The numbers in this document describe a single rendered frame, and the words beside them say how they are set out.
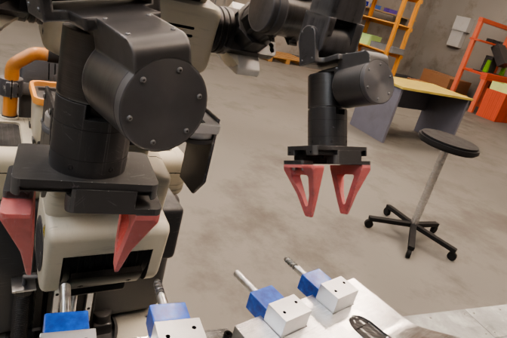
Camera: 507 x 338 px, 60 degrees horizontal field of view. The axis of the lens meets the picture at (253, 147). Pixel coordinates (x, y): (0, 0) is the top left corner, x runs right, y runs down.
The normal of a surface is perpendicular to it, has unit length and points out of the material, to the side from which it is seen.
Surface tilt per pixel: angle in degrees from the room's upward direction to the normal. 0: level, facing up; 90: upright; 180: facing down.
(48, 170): 1
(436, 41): 90
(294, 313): 0
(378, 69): 64
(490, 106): 90
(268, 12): 90
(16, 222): 110
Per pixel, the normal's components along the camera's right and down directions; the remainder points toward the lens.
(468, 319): 0.24, -0.91
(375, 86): 0.54, -0.03
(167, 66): 0.62, 0.39
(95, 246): 0.44, 0.53
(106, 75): -0.60, -0.32
